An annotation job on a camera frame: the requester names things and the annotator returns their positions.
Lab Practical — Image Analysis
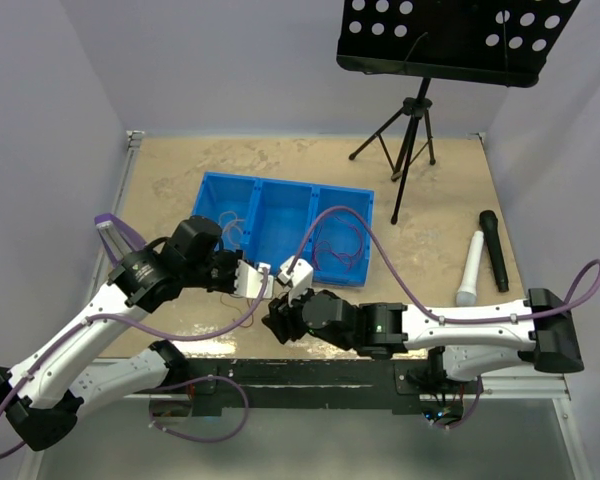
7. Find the red wire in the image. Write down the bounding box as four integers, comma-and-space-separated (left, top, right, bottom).
219, 294, 256, 331
312, 214, 369, 274

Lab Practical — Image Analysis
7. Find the blue three-compartment plastic bin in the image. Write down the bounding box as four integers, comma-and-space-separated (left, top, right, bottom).
192, 172, 374, 287

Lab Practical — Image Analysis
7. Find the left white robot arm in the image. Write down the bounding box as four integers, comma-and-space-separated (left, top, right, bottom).
0, 215, 261, 459

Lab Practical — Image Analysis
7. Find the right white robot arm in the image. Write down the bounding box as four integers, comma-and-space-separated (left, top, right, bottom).
262, 288, 584, 393

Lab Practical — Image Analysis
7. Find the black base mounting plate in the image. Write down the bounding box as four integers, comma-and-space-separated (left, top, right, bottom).
165, 358, 482, 416

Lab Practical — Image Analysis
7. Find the purple metronome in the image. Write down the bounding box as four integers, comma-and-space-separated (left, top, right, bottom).
94, 213, 146, 266

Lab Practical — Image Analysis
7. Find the white microphone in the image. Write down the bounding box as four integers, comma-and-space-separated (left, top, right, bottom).
455, 230, 484, 307

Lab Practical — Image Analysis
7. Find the black microphone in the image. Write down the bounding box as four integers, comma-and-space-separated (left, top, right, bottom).
479, 210, 509, 293

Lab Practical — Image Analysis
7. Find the black music stand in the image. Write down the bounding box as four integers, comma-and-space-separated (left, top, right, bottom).
335, 0, 584, 225

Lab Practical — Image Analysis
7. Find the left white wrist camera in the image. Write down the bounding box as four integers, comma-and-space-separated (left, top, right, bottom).
233, 260, 274, 300

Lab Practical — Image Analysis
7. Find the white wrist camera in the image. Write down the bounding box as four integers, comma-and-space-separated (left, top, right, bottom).
233, 260, 274, 300
276, 256, 314, 305

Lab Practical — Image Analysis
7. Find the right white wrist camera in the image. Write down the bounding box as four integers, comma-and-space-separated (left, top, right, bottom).
276, 256, 314, 305

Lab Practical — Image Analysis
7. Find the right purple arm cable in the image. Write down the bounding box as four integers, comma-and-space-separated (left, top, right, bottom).
285, 205, 600, 324

